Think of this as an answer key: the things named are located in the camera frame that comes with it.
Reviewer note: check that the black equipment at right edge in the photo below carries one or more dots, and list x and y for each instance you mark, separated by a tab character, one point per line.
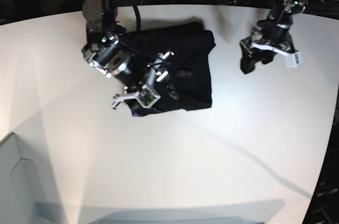
324	204

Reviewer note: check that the black T-shirt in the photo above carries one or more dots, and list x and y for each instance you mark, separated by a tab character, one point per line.
188	69

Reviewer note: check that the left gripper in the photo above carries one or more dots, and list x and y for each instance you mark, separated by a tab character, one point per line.
252	45

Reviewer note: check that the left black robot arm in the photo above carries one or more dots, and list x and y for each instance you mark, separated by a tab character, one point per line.
271	37

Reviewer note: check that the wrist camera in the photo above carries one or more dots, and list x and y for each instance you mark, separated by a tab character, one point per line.
147	98
293	60

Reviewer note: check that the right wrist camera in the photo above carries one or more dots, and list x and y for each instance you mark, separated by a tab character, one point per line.
147	98

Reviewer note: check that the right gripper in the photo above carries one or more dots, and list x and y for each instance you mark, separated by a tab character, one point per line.
135	79

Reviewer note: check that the white plastic bin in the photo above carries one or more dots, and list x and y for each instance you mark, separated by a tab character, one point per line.
22	195

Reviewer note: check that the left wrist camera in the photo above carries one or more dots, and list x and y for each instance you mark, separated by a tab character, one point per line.
293	60

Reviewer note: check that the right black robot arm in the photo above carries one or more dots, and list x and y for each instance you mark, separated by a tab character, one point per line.
104	36

